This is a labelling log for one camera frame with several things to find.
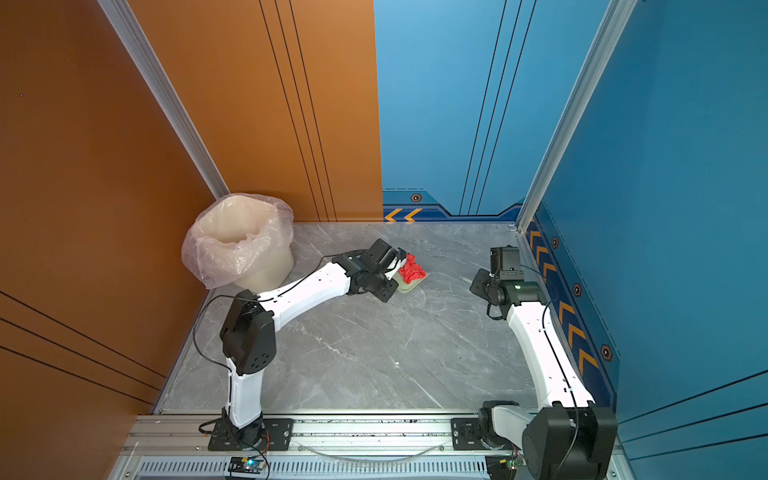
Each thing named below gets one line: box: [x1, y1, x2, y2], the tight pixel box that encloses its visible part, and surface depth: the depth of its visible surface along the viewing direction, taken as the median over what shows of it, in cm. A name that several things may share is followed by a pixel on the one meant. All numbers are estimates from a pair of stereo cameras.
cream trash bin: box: [197, 194, 294, 293], surface depth 87 cm
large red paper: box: [398, 253, 427, 285], surface depth 91 cm
